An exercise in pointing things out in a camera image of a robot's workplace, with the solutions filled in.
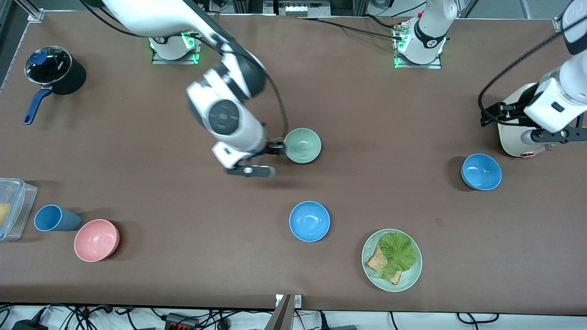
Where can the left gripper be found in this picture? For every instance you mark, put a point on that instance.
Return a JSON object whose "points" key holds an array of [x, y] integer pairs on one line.
{"points": [[514, 110]]}

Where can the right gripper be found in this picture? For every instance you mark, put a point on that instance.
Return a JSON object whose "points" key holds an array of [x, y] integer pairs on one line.
{"points": [[272, 148]]}

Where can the green bowl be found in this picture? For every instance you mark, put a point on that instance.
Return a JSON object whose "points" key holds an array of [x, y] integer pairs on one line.
{"points": [[302, 145]]}

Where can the blue bowl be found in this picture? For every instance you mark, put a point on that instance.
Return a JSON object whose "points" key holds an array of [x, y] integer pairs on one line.
{"points": [[481, 171], [309, 221]]}

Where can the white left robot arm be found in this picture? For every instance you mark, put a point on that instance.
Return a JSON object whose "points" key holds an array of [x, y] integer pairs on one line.
{"points": [[429, 32]]}

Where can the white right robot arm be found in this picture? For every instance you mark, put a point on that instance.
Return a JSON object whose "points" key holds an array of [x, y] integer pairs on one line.
{"points": [[160, 18]]}

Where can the pink bowl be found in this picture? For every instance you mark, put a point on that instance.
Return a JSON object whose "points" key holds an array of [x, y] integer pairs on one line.
{"points": [[96, 240]]}

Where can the white toaster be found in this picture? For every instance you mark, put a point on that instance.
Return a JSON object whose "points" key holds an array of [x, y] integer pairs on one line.
{"points": [[513, 142]]}

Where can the white power strip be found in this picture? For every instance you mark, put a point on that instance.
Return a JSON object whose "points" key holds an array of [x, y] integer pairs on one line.
{"points": [[298, 8]]}

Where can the brown toast slice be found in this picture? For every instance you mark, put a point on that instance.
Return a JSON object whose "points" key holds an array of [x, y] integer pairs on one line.
{"points": [[378, 262]]}

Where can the green lettuce leaf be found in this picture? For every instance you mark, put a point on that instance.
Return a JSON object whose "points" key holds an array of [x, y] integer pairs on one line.
{"points": [[399, 254]]}

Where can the pale green plate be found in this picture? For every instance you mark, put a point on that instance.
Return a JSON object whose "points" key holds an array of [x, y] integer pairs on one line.
{"points": [[412, 270]]}

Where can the red and black connector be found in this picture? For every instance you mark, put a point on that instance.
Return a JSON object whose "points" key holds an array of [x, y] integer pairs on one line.
{"points": [[181, 322]]}

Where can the blue cup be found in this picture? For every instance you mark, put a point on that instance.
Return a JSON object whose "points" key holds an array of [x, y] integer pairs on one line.
{"points": [[55, 219]]}

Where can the glass lid with blue knob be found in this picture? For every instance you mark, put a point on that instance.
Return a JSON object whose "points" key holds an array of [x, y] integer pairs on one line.
{"points": [[48, 66]]}

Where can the clear plastic container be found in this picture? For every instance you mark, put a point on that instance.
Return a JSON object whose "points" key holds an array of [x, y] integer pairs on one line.
{"points": [[28, 206]]}

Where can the yellow food item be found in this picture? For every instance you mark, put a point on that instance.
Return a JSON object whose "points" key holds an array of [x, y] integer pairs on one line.
{"points": [[3, 214]]}

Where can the black power adapter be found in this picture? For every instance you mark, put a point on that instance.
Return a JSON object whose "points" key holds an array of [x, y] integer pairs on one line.
{"points": [[30, 326]]}

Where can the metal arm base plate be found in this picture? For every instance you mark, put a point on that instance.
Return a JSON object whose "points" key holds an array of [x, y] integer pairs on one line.
{"points": [[174, 61], [417, 66]]}

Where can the small metal bracket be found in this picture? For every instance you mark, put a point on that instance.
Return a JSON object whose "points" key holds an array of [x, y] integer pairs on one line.
{"points": [[298, 301]]}

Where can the gray camera pole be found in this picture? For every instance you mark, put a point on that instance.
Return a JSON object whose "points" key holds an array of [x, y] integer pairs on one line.
{"points": [[280, 318]]}

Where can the aluminium frame post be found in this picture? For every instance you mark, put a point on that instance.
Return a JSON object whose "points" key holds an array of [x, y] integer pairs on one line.
{"points": [[34, 14]]}

